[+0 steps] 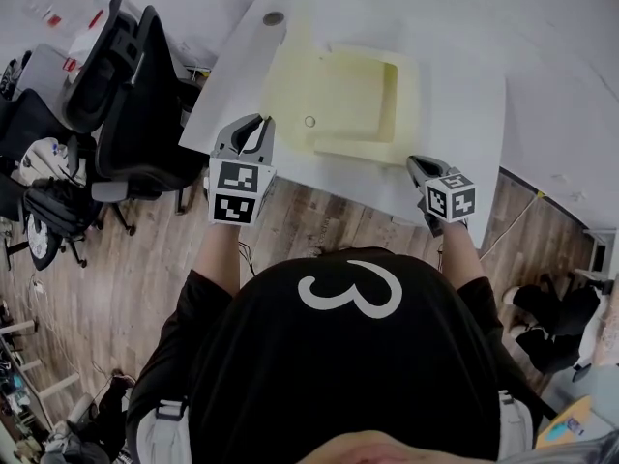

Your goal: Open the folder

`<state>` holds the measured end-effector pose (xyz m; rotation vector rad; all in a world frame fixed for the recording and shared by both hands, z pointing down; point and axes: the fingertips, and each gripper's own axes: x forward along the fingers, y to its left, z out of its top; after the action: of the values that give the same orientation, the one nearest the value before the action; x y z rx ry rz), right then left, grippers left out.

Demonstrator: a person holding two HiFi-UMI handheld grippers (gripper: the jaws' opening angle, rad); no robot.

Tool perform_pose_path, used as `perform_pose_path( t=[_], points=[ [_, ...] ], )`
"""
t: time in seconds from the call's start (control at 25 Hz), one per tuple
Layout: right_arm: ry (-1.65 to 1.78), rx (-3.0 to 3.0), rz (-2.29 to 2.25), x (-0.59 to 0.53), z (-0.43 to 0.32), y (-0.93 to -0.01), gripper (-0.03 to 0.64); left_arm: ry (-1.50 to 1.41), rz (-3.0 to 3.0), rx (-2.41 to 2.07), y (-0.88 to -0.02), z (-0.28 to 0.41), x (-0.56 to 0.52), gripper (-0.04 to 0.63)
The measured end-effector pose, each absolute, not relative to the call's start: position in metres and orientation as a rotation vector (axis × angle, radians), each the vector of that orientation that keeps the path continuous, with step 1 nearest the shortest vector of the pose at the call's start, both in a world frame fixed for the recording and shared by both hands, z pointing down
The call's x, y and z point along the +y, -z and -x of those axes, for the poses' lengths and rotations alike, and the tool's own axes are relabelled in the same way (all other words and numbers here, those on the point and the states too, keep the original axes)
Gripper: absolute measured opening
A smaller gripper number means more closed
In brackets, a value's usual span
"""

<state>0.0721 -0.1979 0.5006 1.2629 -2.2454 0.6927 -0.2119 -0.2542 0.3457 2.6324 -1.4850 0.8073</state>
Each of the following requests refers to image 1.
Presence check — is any person's left forearm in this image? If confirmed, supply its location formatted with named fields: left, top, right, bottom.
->
left=192, top=218, right=244, bottom=300

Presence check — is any small wooden table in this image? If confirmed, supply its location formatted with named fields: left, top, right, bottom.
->
left=535, top=395, right=597, bottom=450

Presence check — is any black t-shirt with white print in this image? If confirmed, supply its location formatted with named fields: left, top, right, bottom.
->
left=124, top=246, right=550, bottom=464

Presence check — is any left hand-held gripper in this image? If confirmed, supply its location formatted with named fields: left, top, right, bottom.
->
left=206, top=113, right=279, bottom=227

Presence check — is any white table frame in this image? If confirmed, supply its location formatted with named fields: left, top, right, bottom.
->
left=0, top=317, right=82, bottom=429

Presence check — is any grey harness strap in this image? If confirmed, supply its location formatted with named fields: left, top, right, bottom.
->
left=135, top=395, right=191, bottom=464
left=496, top=388, right=534, bottom=456

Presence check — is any black bag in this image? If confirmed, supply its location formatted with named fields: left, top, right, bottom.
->
left=89, top=368, right=137, bottom=456

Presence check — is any black floor cable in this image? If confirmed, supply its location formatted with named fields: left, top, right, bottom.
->
left=238, top=241, right=258, bottom=278

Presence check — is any yellow floor cable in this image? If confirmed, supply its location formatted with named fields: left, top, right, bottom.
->
left=477, top=191, right=548, bottom=261

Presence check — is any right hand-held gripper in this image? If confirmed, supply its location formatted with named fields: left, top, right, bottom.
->
left=406, top=156, right=478, bottom=239

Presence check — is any black office chair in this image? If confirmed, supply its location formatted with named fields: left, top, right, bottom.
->
left=61, top=0, right=146, bottom=135
left=0, top=87, right=98, bottom=273
left=91, top=5, right=210, bottom=236

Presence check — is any white cloth with print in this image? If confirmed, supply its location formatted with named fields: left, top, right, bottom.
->
left=8, top=135, right=89, bottom=189

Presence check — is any black backpack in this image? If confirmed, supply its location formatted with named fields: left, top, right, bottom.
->
left=21, top=176, right=101, bottom=271

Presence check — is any person's right forearm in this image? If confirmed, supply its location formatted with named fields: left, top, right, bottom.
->
left=436, top=220, right=487, bottom=290

